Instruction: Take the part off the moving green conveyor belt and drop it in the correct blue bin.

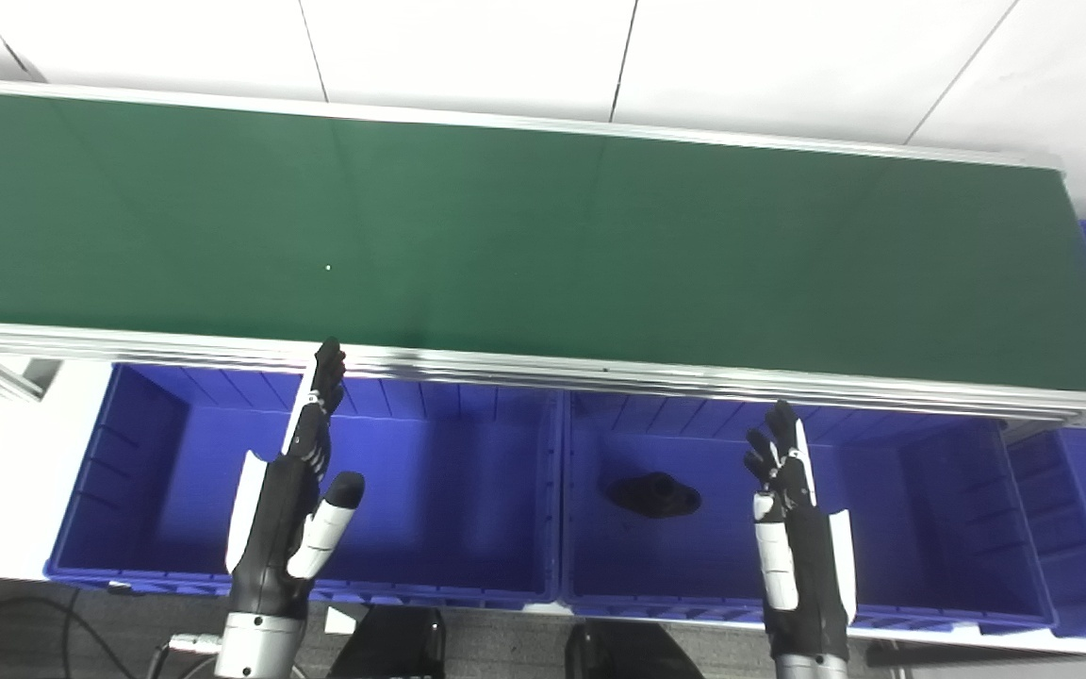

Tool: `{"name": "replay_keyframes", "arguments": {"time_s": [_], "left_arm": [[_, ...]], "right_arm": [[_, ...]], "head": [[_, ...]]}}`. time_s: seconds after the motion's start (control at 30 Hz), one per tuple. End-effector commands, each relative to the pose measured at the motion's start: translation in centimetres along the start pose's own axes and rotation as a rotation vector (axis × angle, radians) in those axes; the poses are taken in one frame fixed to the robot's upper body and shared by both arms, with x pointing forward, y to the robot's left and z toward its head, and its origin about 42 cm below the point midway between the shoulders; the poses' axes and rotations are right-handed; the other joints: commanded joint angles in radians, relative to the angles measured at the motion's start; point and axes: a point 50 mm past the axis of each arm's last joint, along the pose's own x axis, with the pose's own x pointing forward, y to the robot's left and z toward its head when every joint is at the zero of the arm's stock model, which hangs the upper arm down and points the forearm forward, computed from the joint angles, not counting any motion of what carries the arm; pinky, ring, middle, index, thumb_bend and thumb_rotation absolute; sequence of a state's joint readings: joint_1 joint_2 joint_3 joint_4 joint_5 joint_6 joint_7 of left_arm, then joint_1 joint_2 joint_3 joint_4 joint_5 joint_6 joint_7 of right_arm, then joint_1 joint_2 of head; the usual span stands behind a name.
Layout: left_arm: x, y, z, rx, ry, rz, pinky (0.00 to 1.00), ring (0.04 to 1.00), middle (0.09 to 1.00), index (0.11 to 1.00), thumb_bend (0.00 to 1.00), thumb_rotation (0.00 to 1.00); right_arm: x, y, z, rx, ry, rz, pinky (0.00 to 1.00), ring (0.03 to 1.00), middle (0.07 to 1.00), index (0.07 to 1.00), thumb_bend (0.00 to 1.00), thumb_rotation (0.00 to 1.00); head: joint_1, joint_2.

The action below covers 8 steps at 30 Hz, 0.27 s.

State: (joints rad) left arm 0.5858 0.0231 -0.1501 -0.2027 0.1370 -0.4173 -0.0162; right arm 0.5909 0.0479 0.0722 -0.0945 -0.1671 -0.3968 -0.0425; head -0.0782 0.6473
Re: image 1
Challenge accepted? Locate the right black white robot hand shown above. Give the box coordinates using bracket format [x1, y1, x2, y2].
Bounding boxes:
[743, 400, 858, 661]

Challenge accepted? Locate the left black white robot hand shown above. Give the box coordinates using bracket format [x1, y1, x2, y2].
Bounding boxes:
[224, 338, 367, 619]

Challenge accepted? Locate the black flanged plastic part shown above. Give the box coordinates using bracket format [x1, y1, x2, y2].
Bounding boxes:
[604, 472, 702, 520]

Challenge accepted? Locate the green conveyor belt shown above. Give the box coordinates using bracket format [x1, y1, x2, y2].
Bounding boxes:
[0, 90, 1086, 395]
[0, 77, 1086, 433]

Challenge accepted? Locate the black robot leg cover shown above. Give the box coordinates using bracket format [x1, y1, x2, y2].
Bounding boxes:
[567, 618, 704, 679]
[328, 605, 447, 679]

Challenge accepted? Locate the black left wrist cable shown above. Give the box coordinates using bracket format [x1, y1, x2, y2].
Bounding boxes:
[145, 632, 223, 679]

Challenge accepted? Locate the black floor cable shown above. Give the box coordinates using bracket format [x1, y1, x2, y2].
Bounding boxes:
[0, 589, 129, 679]

